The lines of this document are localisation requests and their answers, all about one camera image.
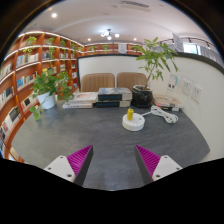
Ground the ceiling air vent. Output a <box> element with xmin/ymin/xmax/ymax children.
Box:
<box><xmin>119</xmin><ymin>0</ymin><xmax>152</xmax><ymax>13</ymax></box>

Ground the small yellow charger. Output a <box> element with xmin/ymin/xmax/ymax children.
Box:
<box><xmin>126</xmin><ymin>108</ymin><xmax>135</xmax><ymax>121</ymax></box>

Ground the thick white book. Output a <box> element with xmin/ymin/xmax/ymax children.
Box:
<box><xmin>68</xmin><ymin>91</ymin><xmax>99</xmax><ymax>104</ymax></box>

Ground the white window curtain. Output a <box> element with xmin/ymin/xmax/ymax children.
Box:
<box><xmin>196</xmin><ymin>43</ymin><xmax>222</xmax><ymax>65</ymax></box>

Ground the beige hardcover book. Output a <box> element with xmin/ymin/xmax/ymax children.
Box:
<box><xmin>152</xmin><ymin>94</ymin><xmax>184</xmax><ymax>109</ymax></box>

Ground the white wall socket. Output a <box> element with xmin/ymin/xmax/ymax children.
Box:
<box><xmin>191</xmin><ymin>83</ymin><xmax>204</xmax><ymax>104</ymax></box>
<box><xmin>180</xmin><ymin>78</ymin><xmax>193</xmax><ymax>97</ymax></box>

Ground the white sign on partition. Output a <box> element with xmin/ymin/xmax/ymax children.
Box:
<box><xmin>172</xmin><ymin>33</ymin><xmax>185</xmax><ymax>53</ymax></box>

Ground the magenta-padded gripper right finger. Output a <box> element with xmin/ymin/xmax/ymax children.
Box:
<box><xmin>134</xmin><ymin>144</ymin><xmax>183</xmax><ymax>186</ymax></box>

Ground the leafy plant in white pot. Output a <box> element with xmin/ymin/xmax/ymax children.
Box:
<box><xmin>29</xmin><ymin>68</ymin><xmax>75</xmax><ymax>122</ymax></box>

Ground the thin white book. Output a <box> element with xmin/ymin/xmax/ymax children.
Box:
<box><xmin>62</xmin><ymin>101</ymin><xmax>94</xmax><ymax>110</ymax></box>

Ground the dark book with red spine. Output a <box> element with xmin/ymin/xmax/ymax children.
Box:
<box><xmin>156</xmin><ymin>103</ymin><xmax>181</xmax><ymax>112</ymax></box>

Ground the small tree in black pot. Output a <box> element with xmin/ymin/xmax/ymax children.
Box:
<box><xmin>131</xmin><ymin>36</ymin><xmax>181</xmax><ymax>108</ymax></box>

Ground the orange wooden bookshelf unit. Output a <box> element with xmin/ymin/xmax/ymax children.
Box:
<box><xmin>0</xmin><ymin>30</ymin><xmax>145</xmax><ymax>160</ymax></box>

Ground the multi-bulb ceiling lamp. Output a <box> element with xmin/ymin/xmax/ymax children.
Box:
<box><xmin>99</xmin><ymin>28</ymin><xmax>121</xmax><ymax>42</ymax></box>

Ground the tan upholstered chair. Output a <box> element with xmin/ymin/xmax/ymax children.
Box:
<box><xmin>116</xmin><ymin>71</ymin><xmax>149</xmax><ymax>92</ymax></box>
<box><xmin>80</xmin><ymin>72</ymin><xmax>116</xmax><ymax>93</ymax></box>

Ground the coiled white power cable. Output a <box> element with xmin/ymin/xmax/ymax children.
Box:
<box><xmin>141</xmin><ymin>105</ymin><xmax>179</xmax><ymax>125</ymax></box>

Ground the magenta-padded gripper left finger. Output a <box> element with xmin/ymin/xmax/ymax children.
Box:
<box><xmin>43</xmin><ymin>144</ymin><xmax>94</xmax><ymax>187</ymax></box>

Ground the round white power strip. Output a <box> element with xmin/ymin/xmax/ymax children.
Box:
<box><xmin>121</xmin><ymin>112</ymin><xmax>146</xmax><ymax>132</ymax></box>

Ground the white poster on shelf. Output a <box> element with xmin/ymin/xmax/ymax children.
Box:
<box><xmin>117</xmin><ymin>43</ymin><xmax>128</xmax><ymax>54</ymax></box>

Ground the thick dark blue book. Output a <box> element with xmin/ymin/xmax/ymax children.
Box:
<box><xmin>97</xmin><ymin>87</ymin><xmax>133</xmax><ymax>102</ymax></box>

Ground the clear printed water bottle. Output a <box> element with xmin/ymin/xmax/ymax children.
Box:
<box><xmin>166</xmin><ymin>73</ymin><xmax>179</xmax><ymax>101</ymax></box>

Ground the thin dark blue book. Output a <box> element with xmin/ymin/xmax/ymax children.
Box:
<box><xmin>94</xmin><ymin>99</ymin><xmax>132</xmax><ymax>108</ymax></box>

